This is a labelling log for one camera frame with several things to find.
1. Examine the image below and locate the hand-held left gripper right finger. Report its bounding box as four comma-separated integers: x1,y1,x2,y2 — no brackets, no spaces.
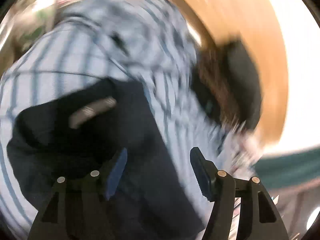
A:
190,147,289,240

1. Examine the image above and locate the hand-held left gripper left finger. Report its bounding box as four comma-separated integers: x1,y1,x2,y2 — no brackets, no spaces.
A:
27,147,128,240

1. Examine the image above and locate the navy button cardigan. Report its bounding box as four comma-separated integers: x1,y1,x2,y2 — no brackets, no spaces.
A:
6,79,205,240

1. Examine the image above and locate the teal curtain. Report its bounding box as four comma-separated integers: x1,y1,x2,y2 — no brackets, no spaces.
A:
252,147,320,188

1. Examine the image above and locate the brown striped sweater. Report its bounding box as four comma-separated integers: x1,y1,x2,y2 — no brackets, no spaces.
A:
197,47,245,130

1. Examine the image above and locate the blue striped blanket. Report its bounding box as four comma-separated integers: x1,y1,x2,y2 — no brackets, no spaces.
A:
0,0,240,240

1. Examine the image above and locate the wooden headboard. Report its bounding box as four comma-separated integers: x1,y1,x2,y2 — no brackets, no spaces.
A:
160,0,289,148

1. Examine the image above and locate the white leaf print bag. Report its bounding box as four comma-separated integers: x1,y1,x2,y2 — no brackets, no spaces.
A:
15,5,58,53

